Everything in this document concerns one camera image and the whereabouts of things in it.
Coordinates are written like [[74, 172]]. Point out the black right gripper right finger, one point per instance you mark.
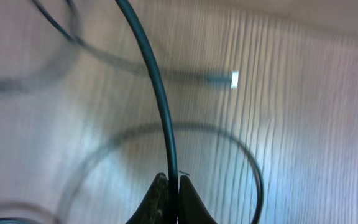
[[191, 209]]

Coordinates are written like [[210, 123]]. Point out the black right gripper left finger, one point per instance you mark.
[[153, 207]]

